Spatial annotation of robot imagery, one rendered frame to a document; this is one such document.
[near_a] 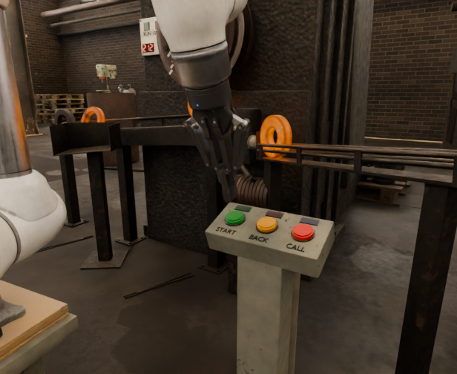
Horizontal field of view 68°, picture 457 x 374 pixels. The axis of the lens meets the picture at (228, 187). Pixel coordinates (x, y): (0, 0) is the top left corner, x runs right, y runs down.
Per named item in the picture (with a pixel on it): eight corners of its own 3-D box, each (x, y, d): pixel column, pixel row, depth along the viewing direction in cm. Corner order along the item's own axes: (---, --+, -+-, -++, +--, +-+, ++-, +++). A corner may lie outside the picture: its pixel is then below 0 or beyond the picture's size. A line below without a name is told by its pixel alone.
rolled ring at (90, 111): (79, 136, 208) (84, 138, 211) (99, 136, 198) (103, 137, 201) (81, 107, 208) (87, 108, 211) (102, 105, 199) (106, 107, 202)
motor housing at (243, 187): (234, 279, 162) (235, 170, 147) (277, 292, 151) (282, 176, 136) (219, 292, 151) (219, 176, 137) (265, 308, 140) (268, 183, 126)
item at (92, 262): (83, 251, 190) (67, 122, 171) (130, 250, 192) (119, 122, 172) (69, 269, 170) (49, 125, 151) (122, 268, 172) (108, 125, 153)
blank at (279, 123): (274, 164, 129) (267, 165, 127) (262, 129, 133) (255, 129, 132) (297, 145, 116) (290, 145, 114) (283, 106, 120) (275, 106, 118)
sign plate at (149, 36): (144, 56, 184) (142, 19, 179) (181, 53, 171) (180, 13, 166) (141, 55, 182) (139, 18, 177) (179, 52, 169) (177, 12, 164)
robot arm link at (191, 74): (191, 41, 58) (199, 75, 62) (158, 55, 52) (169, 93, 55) (237, 35, 54) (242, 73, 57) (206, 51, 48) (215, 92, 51)
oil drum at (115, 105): (119, 156, 485) (113, 91, 462) (149, 159, 455) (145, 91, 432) (83, 162, 436) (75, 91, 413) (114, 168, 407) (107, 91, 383)
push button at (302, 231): (297, 228, 67) (296, 220, 66) (317, 232, 65) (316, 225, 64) (289, 241, 64) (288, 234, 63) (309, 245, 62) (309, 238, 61)
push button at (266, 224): (262, 220, 71) (261, 214, 70) (280, 224, 69) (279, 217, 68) (254, 233, 68) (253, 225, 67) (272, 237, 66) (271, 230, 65)
